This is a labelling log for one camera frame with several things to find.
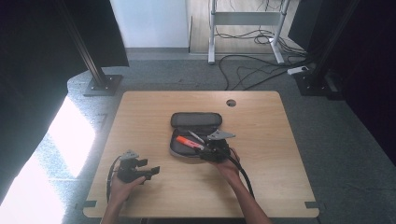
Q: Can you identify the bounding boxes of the person's left hand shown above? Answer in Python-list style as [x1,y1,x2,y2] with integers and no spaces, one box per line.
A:
[108,175,147,203]

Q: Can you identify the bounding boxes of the right hand-held gripper cable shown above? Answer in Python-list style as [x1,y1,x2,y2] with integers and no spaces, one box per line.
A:
[218,146,256,201]

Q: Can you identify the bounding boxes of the long black floor cable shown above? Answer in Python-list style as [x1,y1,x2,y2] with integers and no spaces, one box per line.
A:
[218,54,313,91]

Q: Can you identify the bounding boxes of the black metal stand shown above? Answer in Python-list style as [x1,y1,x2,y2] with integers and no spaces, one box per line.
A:
[293,0,362,98]
[54,0,123,98]

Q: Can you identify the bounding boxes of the orange white glue stick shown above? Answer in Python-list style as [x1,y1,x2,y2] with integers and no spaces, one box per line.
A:
[176,135,204,151]

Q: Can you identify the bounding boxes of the black curtain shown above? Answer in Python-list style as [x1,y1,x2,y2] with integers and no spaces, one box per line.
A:
[287,0,396,166]
[0,0,131,204]

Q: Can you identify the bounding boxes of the silver pen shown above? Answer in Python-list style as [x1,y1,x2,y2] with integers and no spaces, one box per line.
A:
[188,130,206,145]

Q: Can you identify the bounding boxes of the hand-held gripper cable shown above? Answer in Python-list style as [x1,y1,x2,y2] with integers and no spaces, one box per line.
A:
[218,146,256,201]
[106,155,123,203]

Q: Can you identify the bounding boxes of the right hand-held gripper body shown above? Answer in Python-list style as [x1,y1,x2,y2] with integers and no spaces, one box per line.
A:
[206,129,237,163]

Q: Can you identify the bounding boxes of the black fabric pencil case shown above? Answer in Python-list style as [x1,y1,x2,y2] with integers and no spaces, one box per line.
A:
[168,111,224,160]

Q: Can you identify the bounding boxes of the person's right hand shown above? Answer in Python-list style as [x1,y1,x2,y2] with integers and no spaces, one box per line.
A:
[211,149,242,186]

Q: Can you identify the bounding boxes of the left hand-held gripper cable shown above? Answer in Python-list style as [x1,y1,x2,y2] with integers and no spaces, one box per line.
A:
[106,155,123,203]

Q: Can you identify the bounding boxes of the white power strip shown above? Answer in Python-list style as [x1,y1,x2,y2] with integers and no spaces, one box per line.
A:
[286,65,310,77]

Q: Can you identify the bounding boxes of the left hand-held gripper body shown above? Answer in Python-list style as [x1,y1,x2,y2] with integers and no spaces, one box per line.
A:
[116,149,147,184]

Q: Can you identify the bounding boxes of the white metal desk frame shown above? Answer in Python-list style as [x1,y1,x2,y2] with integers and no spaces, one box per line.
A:
[207,0,292,65]

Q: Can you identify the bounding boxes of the tangle of black cables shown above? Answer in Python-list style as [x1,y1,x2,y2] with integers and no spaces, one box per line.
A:
[214,25,306,58]

